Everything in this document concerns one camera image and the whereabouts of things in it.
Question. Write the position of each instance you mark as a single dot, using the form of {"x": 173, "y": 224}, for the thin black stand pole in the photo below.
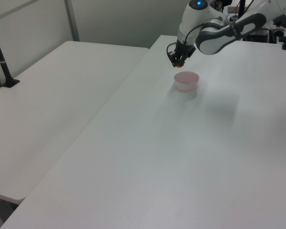
{"x": 242, "y": 8}

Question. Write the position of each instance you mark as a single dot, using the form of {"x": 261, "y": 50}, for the red strawberry with green leaves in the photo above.
{"x": 180, "y": 65}

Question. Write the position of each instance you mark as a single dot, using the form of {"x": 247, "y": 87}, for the white side table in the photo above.
{"x": 50, "y": 107}

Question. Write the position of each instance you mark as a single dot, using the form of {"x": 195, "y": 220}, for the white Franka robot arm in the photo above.
{"x": 212, "y": 45}

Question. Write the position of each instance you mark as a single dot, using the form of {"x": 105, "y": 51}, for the grey partition corner post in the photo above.
{"x": 72, "y": 21}

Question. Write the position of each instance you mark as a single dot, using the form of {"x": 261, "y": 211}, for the pink plastic bowl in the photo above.
{"x": 186, "y": 82}

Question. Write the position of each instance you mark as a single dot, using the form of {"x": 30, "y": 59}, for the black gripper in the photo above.
{"x": 182, "y": 48}

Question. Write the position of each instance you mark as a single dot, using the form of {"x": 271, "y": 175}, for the black equipment box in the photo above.
{"x": 257, "y": 36}

